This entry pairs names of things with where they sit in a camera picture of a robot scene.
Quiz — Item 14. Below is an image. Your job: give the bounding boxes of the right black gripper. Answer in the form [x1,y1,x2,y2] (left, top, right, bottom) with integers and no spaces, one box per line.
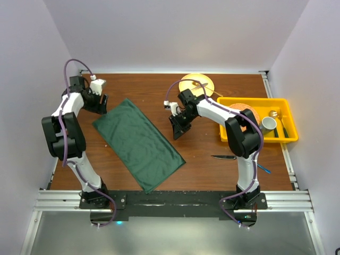
[169,110,198,140]

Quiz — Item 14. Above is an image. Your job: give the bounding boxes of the dark green cloth napkin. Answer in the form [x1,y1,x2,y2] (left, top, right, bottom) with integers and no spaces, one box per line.
[92,98,186,194]

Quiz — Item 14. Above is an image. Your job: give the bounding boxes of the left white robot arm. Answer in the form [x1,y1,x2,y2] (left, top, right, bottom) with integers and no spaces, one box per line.
[41,75,110,208]

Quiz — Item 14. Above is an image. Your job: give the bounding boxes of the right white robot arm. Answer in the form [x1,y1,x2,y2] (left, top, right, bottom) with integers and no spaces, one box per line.
[164,89,264,209]

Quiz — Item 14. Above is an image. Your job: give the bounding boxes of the yellow round plate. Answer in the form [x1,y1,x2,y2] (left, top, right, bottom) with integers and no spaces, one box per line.
[178,73,215,97]

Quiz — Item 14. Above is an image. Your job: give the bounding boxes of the gold spoon on plate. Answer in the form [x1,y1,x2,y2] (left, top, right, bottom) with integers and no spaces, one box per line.
[192,81,223,97]

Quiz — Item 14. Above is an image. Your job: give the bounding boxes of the silver fork on plate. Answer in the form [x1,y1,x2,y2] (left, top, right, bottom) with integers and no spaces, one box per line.
[191,83,209,90]

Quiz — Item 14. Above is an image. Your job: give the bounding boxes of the orange woven coaster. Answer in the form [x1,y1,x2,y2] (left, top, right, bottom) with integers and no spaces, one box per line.
[229,103,260,124]

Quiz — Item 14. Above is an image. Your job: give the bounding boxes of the grey mug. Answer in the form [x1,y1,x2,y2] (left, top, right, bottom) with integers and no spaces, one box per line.
[260,116,277,135]

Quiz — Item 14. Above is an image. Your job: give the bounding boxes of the gold spoon in bin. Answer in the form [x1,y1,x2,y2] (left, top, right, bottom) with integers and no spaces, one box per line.
[269,110,284,127]

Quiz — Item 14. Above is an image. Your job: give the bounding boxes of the yellow plastic bin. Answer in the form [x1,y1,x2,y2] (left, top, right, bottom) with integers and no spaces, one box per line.
[217,97,299,143]

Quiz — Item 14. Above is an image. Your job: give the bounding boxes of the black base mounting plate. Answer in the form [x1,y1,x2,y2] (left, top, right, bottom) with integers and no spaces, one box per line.
[79,190,268,226]

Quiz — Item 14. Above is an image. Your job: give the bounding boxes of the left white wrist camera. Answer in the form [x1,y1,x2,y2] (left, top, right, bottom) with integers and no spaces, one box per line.
[90,75,106,96]

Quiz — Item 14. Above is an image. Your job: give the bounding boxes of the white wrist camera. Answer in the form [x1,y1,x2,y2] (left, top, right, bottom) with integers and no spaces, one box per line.
[90,75,106,96]
[164,100,181,116]

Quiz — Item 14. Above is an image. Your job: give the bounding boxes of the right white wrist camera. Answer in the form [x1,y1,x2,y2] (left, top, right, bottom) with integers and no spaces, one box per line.
[164,100,181,116]

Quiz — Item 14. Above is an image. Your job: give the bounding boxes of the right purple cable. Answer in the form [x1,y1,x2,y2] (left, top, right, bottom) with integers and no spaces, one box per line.
[166,79,265,231]

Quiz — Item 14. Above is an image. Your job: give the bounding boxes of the purple cable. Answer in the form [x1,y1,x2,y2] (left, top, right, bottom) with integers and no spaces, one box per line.
[58,58,117,231]
[166,79,265,231]

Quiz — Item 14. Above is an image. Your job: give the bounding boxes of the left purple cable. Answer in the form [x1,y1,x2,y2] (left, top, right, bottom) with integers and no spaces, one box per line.
[58,58,117,231]

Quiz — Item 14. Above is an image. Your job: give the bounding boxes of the dark handled utensil in bin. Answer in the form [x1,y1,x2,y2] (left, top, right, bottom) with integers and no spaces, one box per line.
[280,115,289,138]

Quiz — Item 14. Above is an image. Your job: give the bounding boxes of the aluminium frame rail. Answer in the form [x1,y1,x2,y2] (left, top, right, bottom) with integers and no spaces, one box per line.
[33,190,313,212]

